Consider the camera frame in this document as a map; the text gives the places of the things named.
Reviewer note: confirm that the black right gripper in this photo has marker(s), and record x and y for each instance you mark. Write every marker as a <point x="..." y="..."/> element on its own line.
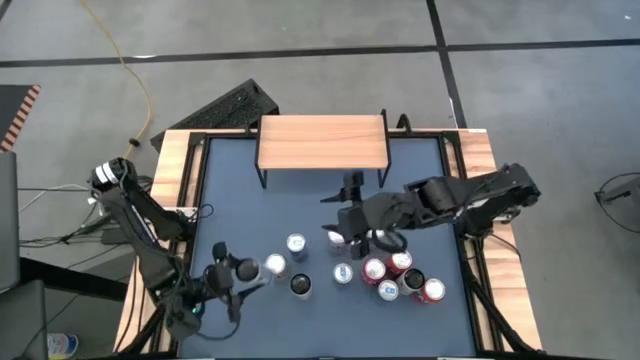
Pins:
<point x="354" y="222"/>

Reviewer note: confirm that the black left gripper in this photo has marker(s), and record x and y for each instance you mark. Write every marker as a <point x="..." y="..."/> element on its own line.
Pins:
<point x="220" y="281"/>

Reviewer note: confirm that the white Celsius Peach Vibe can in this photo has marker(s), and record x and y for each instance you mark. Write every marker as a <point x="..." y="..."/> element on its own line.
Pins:
<point x="301" y="285"/>
<point x="248" y="270"/>

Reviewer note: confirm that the blue silver Red Bull can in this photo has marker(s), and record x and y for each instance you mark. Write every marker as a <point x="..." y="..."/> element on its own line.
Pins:
<point x="343" y="273"/>
<point x="388" y="290"/>

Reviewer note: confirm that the red Fanta strawberry can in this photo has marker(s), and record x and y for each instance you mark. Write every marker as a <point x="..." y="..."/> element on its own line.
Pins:
<point x="432" y="290"/>
<point x="401" y="261"/>
<point x="374" y="270"/>

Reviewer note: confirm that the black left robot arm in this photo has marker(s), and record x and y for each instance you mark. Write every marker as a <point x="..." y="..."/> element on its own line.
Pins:
<point x="150" y="235"/>

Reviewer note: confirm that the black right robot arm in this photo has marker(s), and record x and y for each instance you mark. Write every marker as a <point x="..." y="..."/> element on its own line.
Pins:
<point x="450" y="197"/>

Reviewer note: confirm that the blue beverage can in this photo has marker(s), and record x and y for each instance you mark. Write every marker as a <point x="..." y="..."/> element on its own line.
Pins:
<point x="296" y="243"/>

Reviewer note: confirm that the blue table mat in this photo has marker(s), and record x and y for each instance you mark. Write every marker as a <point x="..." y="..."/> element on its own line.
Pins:
<point x="280" y="210"/>

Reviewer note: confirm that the black power brick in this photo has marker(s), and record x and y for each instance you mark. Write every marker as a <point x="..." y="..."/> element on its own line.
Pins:
<point x="111" y="236"/>

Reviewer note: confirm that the white blue yellow container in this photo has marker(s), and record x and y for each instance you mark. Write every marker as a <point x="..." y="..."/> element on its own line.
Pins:
<point x="62" y="345"/>

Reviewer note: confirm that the dark grey box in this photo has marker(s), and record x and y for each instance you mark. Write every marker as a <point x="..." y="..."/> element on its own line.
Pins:
<point x="22" y="325"/>

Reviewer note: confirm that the black mat orange striped edge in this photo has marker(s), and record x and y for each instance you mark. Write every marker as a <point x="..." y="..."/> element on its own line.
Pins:
<point x="12" y="107"/>

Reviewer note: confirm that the wooden shelf black metal frame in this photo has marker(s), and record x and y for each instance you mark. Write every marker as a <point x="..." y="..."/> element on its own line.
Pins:
<point x="322" y="142"/>

